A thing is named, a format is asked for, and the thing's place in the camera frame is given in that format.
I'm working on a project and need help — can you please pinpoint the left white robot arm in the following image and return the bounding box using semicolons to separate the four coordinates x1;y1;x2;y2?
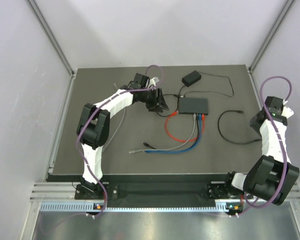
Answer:
76;73;169;199

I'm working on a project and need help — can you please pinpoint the grey ethernet cable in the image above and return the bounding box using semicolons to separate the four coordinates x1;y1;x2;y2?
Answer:
128;113;198;155
103;83;127;153

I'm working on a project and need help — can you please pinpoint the black power adapter cable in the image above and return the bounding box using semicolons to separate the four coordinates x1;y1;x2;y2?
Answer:
156;72;235;118

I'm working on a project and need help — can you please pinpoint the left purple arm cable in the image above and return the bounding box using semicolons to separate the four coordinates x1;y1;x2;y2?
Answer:
38;64;165;236

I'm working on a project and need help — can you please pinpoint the perforated cable duct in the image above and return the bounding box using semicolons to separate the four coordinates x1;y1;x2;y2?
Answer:
40;202;229;213

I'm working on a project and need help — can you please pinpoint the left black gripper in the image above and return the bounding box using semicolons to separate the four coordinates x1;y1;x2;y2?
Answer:
140;87;169;113

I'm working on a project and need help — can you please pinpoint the red ethernet cable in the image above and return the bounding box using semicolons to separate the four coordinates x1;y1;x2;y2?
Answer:
164;111;206;143

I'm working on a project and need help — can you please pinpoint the black ethernet cable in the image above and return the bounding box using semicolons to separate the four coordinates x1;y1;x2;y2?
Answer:
217;109;263;145

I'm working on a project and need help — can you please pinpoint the blue ethernet cable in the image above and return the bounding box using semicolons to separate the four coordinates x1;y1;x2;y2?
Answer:
144;113;203;155

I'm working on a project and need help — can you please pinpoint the black power adapter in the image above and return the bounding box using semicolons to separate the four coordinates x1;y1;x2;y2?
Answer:
181;70;202;87

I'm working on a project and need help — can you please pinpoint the black network switch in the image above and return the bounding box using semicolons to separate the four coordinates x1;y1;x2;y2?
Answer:
178;97;209;116

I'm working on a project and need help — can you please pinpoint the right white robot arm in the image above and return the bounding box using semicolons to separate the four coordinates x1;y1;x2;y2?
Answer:
207;96;300;206

